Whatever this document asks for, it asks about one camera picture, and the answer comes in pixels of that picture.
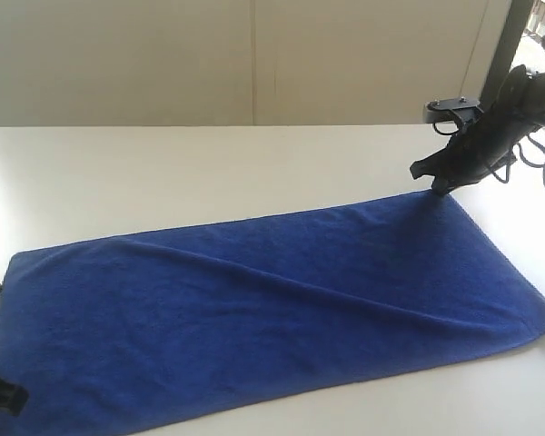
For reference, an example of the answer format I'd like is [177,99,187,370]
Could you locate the dark window frame post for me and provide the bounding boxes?
[480,0,534,109]

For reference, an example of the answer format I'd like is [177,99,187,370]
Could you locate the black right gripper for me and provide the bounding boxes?
[410,104,539,195]

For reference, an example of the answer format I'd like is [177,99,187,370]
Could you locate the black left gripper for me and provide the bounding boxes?
[0,378,28,417]

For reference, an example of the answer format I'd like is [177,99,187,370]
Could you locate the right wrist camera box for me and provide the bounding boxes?
[422,96,482,124]

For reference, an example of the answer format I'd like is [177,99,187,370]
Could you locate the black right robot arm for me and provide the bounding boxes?
[410,65,545,195]

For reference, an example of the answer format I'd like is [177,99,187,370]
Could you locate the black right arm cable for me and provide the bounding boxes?
[433,34,545,208]

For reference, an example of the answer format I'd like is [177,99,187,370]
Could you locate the blue microfiber towel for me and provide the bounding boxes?
[0,191,545,435]

